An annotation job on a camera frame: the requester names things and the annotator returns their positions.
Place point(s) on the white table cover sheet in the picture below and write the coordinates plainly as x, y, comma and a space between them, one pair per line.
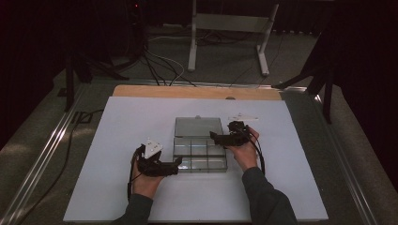
125, 131

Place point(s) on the person's right hand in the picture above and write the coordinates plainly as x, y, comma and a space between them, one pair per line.
247, 154

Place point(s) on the black metal stand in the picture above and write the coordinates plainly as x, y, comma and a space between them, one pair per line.
327, 100
69, 84

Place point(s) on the clear plastic compartment box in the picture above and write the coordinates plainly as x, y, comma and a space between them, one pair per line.
200, 153

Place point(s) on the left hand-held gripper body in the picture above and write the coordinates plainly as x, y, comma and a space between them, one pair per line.
153, 167

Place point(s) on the person's left hand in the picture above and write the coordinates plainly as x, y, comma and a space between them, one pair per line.
145, 184

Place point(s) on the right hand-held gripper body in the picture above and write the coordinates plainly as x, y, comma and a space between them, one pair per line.
236, 137

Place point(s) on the aluminium floor rail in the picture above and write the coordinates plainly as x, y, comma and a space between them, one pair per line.
347, 168
47, 150

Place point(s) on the white metal table frame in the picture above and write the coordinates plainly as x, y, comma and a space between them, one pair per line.
230, 22

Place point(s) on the round table grommet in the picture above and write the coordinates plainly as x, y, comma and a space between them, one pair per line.
230, 97

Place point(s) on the dark equipment rack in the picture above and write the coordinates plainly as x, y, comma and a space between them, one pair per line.
135, 28

